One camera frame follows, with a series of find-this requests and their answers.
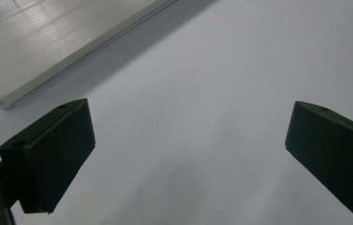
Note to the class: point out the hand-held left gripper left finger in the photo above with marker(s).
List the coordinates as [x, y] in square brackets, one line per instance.
[49, 156]

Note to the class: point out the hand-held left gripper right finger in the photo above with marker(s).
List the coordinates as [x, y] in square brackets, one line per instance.
[333, 156]

